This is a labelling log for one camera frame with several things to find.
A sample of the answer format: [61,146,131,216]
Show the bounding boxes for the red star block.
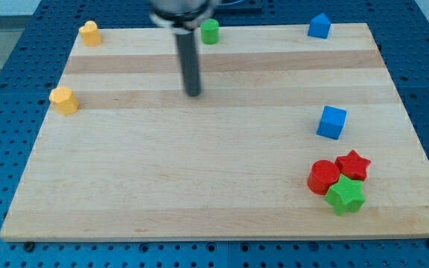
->
[334,150,371,181]

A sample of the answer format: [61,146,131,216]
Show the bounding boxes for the yellow heart block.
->
[78,20,102,47]

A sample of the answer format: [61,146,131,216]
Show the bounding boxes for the blue pentagon block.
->
[308,13,331,39]

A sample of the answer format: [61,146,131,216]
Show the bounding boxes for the blue perforated metal table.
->
[0,0,429,267]

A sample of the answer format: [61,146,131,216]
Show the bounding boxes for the red cylinder block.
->
[308,159,340,195]

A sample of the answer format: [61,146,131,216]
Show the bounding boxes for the light wooden board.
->
[0,23,429,242]

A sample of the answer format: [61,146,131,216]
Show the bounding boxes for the green star block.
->
[324,173,366,215]

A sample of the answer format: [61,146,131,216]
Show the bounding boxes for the blue cube block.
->
[316,106,347,140]

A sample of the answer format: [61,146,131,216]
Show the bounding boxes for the green cylinder block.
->
[200,19,220,45]

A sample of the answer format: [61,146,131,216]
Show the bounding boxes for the yellow hexagon block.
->
[49,86,79,115]

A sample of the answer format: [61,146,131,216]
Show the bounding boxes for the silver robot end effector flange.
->
[148,0,220,30]

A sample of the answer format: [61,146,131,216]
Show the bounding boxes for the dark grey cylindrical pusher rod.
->
[176,31,202,97]

